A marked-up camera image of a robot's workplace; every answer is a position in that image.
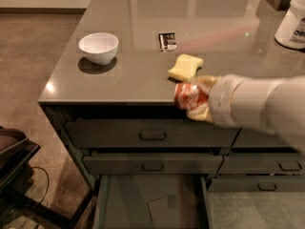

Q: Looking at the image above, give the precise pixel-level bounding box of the small black snack packet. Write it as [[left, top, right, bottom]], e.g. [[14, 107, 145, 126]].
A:
[[158, 32, 177, 52]]

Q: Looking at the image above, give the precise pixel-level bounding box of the white plastic canister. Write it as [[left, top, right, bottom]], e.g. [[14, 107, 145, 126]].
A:
[[274, 0, 305, 50]]

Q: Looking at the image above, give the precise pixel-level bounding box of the white ceramic bowl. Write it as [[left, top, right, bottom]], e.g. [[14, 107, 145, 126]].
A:
[[78, 32, 119, 65]]

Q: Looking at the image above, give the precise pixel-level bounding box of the red coke can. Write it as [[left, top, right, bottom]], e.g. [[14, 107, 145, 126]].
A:
[[173, 83, 209, 111]]

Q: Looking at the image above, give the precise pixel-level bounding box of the middle left grey drawer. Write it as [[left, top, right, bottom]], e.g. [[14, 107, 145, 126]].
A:
[[83, 153, 223, 175]]

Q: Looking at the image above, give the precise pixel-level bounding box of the open bottom left drawer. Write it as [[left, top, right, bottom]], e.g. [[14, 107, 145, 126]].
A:
[[92, 175, 214, 229]]

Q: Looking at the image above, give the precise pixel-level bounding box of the top right grey drawer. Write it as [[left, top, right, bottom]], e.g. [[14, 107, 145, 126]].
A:
[[233, 129, 287, 148]]

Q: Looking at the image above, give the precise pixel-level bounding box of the black chair base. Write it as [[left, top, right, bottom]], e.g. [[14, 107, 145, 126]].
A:
[[0, 127, 93, 229]]

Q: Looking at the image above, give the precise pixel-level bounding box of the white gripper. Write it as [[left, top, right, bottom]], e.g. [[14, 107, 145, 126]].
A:
[[187, 74, 245, 128]]

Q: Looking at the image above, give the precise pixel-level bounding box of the grey counter cabinet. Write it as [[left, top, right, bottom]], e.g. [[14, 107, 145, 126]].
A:
[[37, 0, 305, 229]]

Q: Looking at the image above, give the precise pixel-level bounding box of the yellow sponge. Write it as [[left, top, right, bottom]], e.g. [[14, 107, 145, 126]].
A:
[[168, 54, 203, 82]]

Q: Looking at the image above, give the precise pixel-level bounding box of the middle right grey drawer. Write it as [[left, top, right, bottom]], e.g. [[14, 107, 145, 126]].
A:
[[218, 153, 305, 175]]

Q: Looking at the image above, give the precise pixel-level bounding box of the black cable on floor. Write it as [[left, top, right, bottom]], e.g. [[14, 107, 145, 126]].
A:
[[30, 166, 51, 208]]

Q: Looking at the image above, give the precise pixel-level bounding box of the top left grey drawer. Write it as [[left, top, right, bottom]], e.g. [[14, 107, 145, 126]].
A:
[[65, 119, 237, 148]]

